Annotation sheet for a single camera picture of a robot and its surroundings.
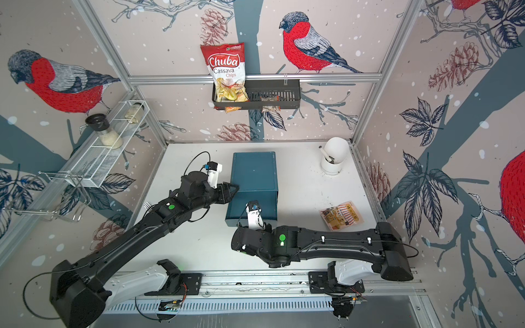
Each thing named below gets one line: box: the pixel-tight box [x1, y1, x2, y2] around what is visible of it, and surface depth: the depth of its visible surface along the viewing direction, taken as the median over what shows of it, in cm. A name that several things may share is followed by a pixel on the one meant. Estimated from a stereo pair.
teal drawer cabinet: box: [225, 151, 279, 227], surface depth 80 cm
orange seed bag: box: [319, 200, 365, 231], surface depth 92 cm
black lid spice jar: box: [84, 113, 124, 150], surface depth 72 cm
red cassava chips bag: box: [199, 42, 250, 113], surface depth 85 cm
